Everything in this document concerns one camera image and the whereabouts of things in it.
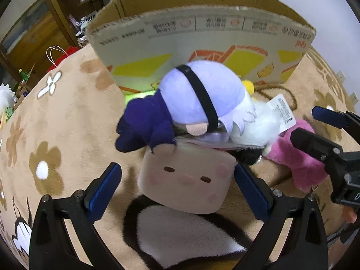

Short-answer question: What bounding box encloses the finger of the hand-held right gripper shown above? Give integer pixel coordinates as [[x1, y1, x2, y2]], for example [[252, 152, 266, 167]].
[[312, 105, 360, 131], [290, 128, 343, 173]]

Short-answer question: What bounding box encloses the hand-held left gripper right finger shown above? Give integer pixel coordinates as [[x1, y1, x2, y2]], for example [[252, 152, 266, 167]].
[[234, 163, 329, 270]]

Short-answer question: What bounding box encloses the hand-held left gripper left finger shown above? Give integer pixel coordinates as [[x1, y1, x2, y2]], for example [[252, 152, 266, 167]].
[[29, 162, 124, 270]]

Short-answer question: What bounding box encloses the pink plush toy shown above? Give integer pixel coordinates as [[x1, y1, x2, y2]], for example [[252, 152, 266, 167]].
[[265, 119, 329, 192]]

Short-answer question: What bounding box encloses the beige square face plush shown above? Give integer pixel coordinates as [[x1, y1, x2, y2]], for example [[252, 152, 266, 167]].
[[137, 142, 237, 214]]

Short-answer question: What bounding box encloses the lavender-haired plush doll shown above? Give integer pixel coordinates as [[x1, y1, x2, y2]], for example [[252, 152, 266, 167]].
[[115, 60, 258, 154]]

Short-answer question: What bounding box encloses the printed cardboard box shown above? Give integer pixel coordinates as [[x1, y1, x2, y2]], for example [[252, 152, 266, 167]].
[[85, 0, 316, 97]]

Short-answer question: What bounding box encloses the person's right hand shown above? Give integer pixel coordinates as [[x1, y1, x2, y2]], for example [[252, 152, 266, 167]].
[[344, 205, 360, 226]]

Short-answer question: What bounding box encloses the black beaded plush toy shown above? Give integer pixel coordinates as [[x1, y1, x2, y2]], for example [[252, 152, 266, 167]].
[[238, 146, 264, 166]]

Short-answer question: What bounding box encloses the white paper tag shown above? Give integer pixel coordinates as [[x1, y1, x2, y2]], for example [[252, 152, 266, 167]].
[[267, 94, 297, 133]]

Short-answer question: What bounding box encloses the white furry plush toy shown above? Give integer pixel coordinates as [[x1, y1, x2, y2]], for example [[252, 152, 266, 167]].
[[229, 96, 285, 150]]

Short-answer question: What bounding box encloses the yellow plush toy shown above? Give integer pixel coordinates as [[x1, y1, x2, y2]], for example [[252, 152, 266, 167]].
[[241, 79, 255, 95]]

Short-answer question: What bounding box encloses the light green plush toy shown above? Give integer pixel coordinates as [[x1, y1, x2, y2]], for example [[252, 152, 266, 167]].
[[124, 89, 156, 105]]

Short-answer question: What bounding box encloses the white fluffy toy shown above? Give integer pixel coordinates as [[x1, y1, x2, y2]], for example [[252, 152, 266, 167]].
[[0, 83, 16, 111]]

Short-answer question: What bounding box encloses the red paper bag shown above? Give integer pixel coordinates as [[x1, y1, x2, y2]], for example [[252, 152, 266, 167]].
[[46, 45, 78, 73]]

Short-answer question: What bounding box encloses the wooden cabinet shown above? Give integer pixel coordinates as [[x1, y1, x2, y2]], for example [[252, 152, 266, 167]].
[[0, 0, 71, 72]]

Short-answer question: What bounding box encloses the wooden shelf unit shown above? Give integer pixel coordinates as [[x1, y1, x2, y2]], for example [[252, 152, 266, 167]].
[[37, 0, 137, 49]]

